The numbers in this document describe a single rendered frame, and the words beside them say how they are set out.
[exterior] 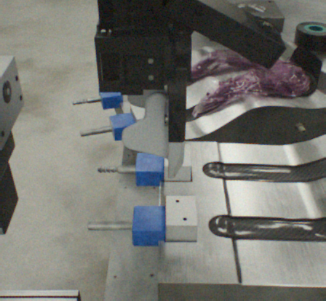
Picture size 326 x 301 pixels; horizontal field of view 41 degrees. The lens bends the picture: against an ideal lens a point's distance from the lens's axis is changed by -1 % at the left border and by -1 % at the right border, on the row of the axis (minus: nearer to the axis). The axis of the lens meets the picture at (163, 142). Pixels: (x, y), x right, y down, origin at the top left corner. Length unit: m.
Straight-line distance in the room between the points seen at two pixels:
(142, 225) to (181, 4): 0.27
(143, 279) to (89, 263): 1.07
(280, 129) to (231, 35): 0.46
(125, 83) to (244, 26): 0.11
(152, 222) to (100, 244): 1.19
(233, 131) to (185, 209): 0.28
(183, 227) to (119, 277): 0.14
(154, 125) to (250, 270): 0.21
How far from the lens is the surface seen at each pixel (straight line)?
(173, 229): 0.51
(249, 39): 0.39
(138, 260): 0.63
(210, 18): 0.38
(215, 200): 0.58
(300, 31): 0.97
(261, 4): 1.35
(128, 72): 0.39
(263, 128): 0.80
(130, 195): 0.72
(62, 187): 1.98
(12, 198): 0.83
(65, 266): 1.68
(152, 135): 0.41
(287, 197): 0.61
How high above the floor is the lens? 1.29
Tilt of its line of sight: 36 degrees down
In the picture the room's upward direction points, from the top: straight up
